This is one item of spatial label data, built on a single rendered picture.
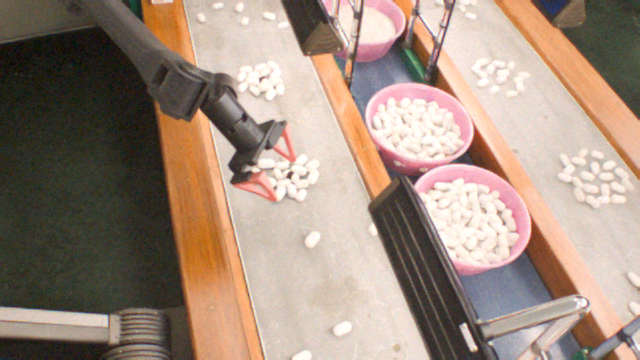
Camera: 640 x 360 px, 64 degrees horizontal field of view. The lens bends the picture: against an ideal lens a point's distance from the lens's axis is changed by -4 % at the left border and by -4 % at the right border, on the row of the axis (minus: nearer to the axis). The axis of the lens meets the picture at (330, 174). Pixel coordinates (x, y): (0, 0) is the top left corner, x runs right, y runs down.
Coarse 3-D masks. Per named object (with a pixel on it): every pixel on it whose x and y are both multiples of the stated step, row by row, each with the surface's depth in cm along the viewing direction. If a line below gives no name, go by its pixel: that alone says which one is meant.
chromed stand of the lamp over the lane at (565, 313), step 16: (544, 304) 62; (560, 304) 62; (576, 304) 62; (480, 320) 61; (496, 320) 60; (512, 320) 60; (528, 320) 60; (544, 320) 61; (560, 320) 68; (576, 320) 66; (464, 336) 60; (480, 336) 59; (496, 336) 59; (544, 336) 72; (560, 336) 70; (528, 352) 77; (544, 352) 74
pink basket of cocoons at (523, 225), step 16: (432, 176) 121; (448, 176) 123; (464, 176) 123; (480, 176) 123; (496, 176) 121; (512, 192) 119; (512, 208) 119; (528, 224) 113; (528, 240) 110; (512, 256) 108; (464, 272) 112; (480, 272) 114
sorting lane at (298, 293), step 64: (192, 0) 158; (256, 0) 160; (256, 64) 142; (320, 128) 129; (320, 192) 117; (256, 256) 106; (320, 256) 107; (384, 256) 108; (256, 320) 97; (320, 320) 98; (384, 320) 99
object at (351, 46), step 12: (336, 0) 135; (348, 0) 126; (360, 0) 119; (336, 12) 138; (360, 12) 121; (336, 24) 139; (360, 24) 124; (360, 36) 128; (348, 48) 132; (336, 60) 150; (348, 60) 133; (348, 72) 136; (348, 84) 139
